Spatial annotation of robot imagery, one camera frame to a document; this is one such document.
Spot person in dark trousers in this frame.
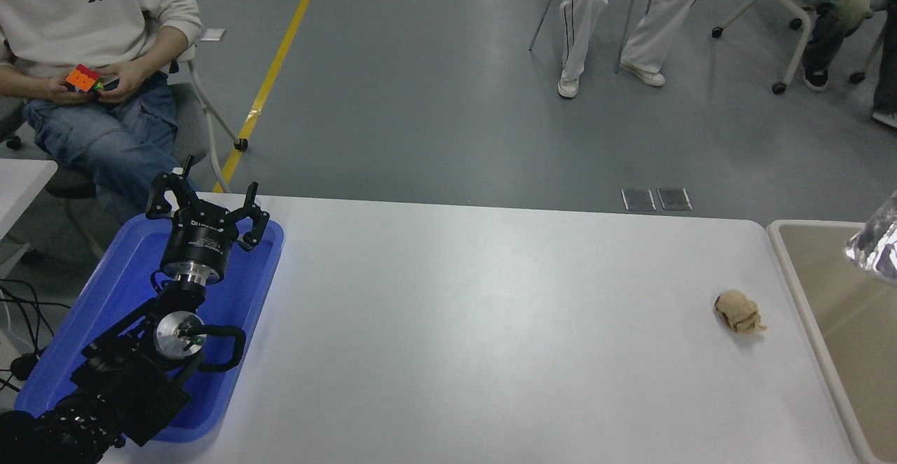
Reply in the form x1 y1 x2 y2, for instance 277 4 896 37
788 0 897 128

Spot person with puzzle cube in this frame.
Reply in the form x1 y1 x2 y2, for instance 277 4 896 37
0 0 205 225

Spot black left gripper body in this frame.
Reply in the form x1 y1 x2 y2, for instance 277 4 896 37
160 205 243 273

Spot person's right hand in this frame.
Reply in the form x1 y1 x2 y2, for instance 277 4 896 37
42 74 92 106

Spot coloured puzzle cube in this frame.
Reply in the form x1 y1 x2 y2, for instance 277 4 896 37
65 64 102 93

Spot silver foil tray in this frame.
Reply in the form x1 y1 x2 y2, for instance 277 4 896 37
844 191 897 284

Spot crumpled tan paper ball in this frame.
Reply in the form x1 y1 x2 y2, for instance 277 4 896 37
713 289 767 334

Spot white-framed wheeled chair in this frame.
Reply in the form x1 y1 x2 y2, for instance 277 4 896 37
711 0 886 95

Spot black cable plug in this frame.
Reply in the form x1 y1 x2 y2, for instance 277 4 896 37
8 354 39 383

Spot person's left hand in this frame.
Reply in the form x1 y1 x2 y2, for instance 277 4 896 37
95 61 145 105

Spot grey wheeled office chair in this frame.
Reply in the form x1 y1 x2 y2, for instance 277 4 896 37
0 42 248 261

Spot black floor cables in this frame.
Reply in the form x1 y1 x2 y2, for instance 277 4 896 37
0 279 71 395

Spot small white side table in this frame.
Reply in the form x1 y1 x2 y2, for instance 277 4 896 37
0 158 58 279

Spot large pale bin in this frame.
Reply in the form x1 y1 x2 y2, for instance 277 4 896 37
766 220 897 464

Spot white metal-legged chair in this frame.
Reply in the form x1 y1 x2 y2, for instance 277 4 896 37
528 0 661 74

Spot person in pale trousers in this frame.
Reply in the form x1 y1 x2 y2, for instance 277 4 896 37
557 0 701 99

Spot blue plastic tray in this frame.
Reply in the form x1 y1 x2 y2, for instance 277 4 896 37
14 212 285 445

